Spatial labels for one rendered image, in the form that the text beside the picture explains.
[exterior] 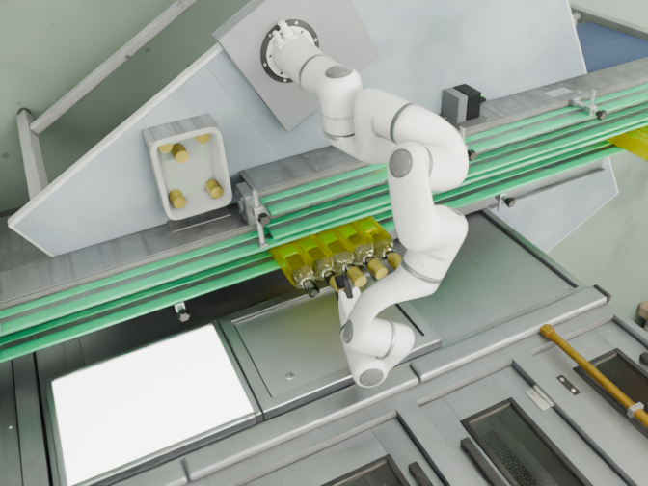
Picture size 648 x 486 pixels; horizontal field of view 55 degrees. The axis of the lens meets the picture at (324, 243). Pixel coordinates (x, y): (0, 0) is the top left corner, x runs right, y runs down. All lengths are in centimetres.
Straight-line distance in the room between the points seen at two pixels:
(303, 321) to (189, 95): 63
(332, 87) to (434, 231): 41
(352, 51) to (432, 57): 29
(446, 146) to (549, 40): 99
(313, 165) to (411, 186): 64
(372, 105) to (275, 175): 49
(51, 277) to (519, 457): 115
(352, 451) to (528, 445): 37
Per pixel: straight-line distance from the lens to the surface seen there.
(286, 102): 164
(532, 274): 185
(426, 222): 108
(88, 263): 166
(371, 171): 170
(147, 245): 166
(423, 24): 182
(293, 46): 151
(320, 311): 164
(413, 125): 120
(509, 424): 149
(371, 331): 121
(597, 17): 290
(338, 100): 133
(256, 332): 161
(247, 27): 153
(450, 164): 116
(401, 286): 118
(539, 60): 214
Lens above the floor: 220
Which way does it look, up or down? 48 degrees down
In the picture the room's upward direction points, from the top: 141 degrees clockwise
